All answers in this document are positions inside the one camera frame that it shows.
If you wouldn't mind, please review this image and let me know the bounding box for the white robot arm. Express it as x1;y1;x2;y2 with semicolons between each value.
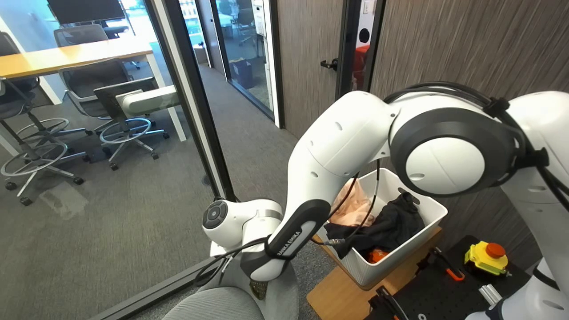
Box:
203;85;569;320

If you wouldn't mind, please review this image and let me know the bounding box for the white plastic laundry basket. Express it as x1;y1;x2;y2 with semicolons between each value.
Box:
319;167;448;287

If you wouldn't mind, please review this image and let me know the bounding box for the peach pink garment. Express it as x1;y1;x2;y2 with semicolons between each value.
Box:
329;177;375;225

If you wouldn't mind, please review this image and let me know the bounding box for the dark navy garment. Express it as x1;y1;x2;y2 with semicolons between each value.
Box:
326;191;424;257

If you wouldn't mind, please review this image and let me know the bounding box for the orange garment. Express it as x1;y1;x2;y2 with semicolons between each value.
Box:
367;248;390;263

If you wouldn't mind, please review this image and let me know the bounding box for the light wooden stand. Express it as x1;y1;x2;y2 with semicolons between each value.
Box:
306;229;441;320

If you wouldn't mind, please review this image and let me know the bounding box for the black office chair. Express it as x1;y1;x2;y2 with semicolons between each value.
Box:
45;0;171;172

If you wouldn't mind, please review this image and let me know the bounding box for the yellow emergency stop button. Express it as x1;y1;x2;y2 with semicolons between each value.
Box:
464;239;509;275

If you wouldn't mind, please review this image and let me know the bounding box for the grey office chair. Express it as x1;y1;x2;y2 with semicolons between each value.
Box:
0;30;91;207

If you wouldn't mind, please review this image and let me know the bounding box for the wooden office desk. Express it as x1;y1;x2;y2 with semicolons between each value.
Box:
0;39;189;143

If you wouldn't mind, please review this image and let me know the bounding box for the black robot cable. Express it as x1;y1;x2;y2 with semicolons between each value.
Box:
194;158;384;289

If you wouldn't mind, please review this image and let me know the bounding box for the black door frame post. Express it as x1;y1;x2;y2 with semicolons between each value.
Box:
144;0;237;200

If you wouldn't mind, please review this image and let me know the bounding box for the orange handled tool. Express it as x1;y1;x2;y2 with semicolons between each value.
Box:
432;247;466;282

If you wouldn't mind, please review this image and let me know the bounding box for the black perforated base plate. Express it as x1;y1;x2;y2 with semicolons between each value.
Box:
365;234;530;320

